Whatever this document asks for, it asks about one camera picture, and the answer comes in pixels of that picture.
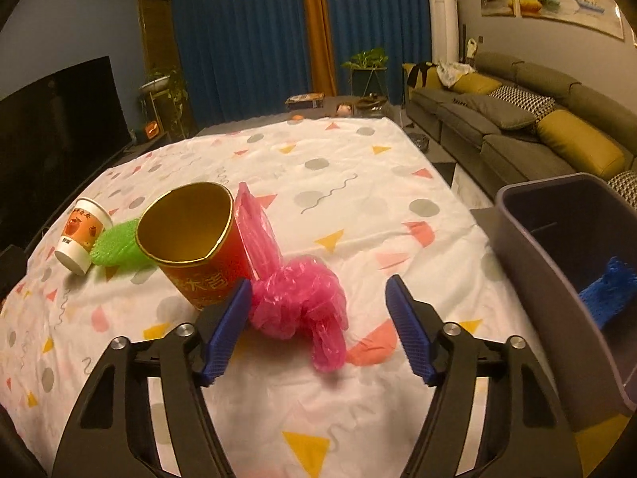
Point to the grey cushion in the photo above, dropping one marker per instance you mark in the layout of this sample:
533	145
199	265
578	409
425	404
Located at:
497	109

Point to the brown wooden door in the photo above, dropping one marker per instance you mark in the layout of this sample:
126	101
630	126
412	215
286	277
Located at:
154	35

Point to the trailing plant in white bowl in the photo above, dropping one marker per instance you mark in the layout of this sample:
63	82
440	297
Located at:
171	89

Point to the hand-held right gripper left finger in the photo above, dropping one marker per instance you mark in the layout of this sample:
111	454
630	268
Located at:
226	328

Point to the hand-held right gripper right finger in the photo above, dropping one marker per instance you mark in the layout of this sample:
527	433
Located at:
413	328

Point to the grey plastic bin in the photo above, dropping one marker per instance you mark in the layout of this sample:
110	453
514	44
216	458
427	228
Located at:
542	269

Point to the black garment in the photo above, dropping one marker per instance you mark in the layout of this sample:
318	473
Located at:
423	73

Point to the potted green leafy plant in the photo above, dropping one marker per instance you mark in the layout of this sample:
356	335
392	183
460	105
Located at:
366	58

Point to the large yellow cushion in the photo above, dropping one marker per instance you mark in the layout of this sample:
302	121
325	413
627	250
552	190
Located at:
580	144

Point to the blue curtain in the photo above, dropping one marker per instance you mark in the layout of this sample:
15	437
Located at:
378	10
239	40

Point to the flat printed box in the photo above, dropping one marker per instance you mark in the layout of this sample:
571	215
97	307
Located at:
304	99

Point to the blue foam net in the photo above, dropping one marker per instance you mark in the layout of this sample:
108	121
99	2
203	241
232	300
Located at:
609	294

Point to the grey green sofa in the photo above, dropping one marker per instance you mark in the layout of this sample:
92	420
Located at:
547	79

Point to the black and white patterned cushion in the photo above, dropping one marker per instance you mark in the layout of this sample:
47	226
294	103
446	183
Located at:
527	99
626	186

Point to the pink plastic bag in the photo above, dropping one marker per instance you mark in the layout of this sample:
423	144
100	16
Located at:
298	298

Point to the green metal plant stand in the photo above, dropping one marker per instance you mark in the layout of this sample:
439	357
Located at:
369	82

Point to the dark round tray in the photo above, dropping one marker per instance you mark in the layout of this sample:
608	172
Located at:
372	102

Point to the small yellow cushion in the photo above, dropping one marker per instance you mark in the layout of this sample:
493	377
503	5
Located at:
477	83

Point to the small doll head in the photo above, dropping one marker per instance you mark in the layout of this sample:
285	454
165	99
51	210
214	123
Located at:
345	108

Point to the red paper tube gold inside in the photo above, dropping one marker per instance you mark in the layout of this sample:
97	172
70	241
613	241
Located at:
209	269

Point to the green foam net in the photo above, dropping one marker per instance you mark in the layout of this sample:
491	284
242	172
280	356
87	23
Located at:
117	246

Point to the gold metal plant stand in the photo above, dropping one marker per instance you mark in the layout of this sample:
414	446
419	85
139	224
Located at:
154	107

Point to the printed paper cup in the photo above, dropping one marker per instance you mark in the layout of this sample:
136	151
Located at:
82	239

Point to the white cloth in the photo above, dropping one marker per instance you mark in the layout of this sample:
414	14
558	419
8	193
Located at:
455	72

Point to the white standing air conditioner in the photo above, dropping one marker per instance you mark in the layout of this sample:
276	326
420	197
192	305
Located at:
443	25

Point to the black flat television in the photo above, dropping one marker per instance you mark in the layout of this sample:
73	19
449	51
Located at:
59	134

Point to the orange curtain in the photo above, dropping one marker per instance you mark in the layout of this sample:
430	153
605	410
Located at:
316	25

